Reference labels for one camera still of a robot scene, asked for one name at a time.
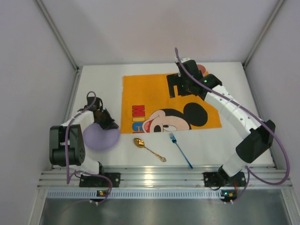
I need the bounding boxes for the orange Mickey Mouse cloth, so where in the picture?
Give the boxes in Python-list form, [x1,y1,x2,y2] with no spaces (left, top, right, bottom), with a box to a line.
[120,74,222,134]

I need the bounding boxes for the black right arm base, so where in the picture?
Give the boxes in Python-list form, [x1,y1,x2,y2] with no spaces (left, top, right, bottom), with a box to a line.
[203,167,246,188]

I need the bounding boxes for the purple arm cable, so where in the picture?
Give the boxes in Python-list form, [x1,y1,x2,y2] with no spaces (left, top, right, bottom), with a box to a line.
[66,91,113,204]
[174,47,291,207]

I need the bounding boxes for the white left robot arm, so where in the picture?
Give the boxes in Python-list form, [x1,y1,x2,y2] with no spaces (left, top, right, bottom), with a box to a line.
[49,97,120,175]

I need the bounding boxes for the aluminium corner post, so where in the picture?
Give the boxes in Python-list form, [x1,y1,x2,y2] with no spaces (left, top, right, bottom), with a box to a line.
[242,0,288,68]
[35,0,79,71]

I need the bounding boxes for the grey slotted cable duct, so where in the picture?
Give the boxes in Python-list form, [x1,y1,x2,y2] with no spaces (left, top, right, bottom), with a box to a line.
[47,189,236,199]

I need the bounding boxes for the blue metallic fork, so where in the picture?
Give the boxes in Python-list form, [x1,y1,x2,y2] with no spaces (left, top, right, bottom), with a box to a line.
[169,133,193,169]

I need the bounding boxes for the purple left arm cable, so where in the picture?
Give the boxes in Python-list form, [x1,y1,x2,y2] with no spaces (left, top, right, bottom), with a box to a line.
[66,91,113,204]

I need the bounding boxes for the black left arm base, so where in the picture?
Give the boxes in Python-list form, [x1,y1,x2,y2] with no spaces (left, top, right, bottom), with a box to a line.
[75,172,121,188]

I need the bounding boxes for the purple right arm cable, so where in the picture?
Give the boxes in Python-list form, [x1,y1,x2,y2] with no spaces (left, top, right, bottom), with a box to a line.
[174,47,291,207]

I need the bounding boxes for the lilac plate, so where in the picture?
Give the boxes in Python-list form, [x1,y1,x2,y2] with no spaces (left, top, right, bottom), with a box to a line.
[82,123,120,151]

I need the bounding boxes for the pink plastic cup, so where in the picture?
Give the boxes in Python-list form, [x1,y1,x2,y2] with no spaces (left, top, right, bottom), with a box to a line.
[197,64,209,76]

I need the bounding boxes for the gold ornate spoon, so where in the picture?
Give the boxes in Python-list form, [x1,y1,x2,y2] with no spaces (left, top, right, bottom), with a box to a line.
[133,138,166,162]

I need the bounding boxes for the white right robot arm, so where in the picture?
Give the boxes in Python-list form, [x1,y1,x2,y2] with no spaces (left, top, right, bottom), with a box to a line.
[167,58,275,180]

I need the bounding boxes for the right aluminium corner post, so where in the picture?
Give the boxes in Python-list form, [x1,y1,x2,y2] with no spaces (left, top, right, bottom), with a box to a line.
[242,0,288,68]

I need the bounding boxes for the left aluminium corner post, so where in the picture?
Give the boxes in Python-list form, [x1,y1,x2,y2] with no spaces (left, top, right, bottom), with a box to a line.
[35,0,79,71]

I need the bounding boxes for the aluminium frame rail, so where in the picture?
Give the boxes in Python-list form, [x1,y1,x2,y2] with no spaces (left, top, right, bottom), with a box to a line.
[37,166,293,189]

